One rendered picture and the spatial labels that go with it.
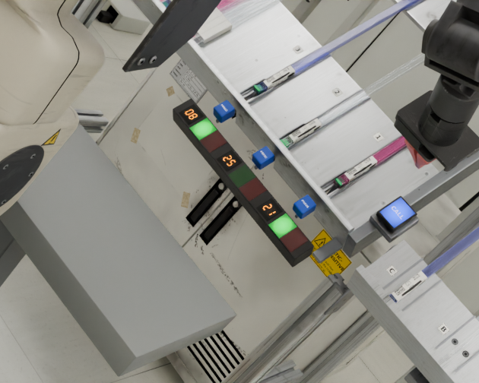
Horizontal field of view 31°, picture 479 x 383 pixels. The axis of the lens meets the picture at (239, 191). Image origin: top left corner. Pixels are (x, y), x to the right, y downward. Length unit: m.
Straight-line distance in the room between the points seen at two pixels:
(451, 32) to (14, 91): 0.49
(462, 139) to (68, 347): 1.08
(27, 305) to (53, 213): 0.84
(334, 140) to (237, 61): 0.23
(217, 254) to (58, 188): 0.76
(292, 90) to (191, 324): 0.53
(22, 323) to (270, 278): 0.53
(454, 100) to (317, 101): 0.48
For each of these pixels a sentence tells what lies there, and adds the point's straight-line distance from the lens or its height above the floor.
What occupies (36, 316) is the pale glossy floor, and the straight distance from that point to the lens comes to 1.92.
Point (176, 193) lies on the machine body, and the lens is 1.91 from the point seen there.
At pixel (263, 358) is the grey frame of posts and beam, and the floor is 0.44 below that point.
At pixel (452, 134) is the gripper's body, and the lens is 1.10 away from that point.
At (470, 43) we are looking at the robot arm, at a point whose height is 1.09.
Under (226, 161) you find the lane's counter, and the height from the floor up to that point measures 0.65.
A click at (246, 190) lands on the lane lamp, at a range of 1.39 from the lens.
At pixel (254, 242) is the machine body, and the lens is 1.80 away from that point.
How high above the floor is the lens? 1.20
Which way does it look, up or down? 24 degrees down
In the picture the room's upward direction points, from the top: 42 degrees clockwise
